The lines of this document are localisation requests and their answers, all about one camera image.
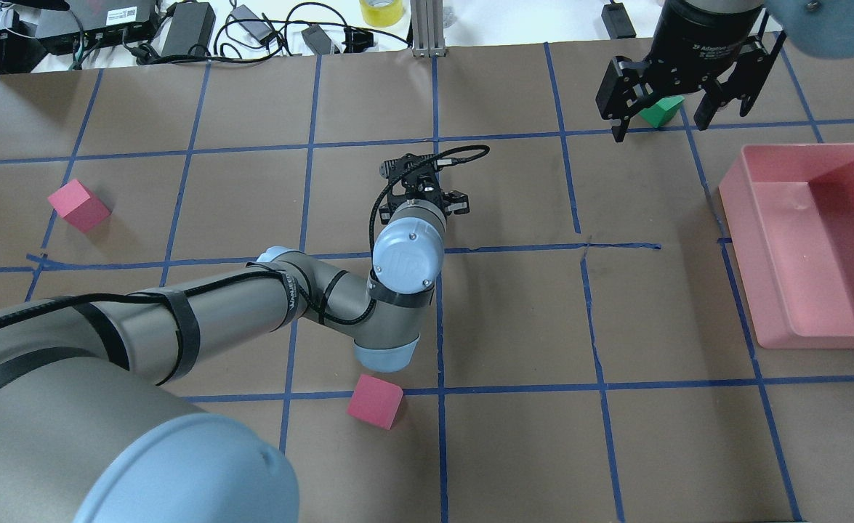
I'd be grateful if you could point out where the pink cube near edge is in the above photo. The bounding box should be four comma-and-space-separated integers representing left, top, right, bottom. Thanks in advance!
46, 179, 112, 234

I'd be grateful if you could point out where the aluminium profile post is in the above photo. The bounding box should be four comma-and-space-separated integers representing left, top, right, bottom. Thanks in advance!
409, 0, 447, 57

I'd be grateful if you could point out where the black gripper body near bin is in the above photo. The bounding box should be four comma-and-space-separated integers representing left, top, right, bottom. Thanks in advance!
646, 1, 763, 94

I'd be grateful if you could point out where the black gripper body with cable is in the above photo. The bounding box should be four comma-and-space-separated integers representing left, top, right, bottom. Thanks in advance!
378, 153, 444, 217

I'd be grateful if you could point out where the pink plastic bin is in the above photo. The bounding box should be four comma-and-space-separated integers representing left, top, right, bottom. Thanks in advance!
720, 143, 854, 349

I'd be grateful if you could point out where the black power brick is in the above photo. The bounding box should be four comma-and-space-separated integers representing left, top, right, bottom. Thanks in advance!
161, 1, 215, 57

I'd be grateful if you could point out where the grey robot arm near bin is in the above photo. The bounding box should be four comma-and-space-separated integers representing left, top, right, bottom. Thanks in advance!
433, 1, 854, 212

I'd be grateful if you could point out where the yellow tape roll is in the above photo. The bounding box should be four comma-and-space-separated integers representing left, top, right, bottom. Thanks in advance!
359, 0, 406, 28

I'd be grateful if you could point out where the grey robot arm with cable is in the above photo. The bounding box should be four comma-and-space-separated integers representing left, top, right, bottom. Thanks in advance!
0, 199, 448, 522

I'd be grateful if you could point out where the green cube near edge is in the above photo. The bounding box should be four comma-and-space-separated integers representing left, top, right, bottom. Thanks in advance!
638, 95, 685, 129

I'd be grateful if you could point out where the black electronics box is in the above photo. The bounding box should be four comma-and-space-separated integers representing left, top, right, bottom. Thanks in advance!
35, 1, 160, 55

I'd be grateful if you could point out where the pink cube centre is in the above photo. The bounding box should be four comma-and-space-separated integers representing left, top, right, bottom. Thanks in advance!
346, 374, 404, 430

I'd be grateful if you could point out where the black braided cable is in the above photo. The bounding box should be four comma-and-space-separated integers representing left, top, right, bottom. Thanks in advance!
0, 144, 491, 348

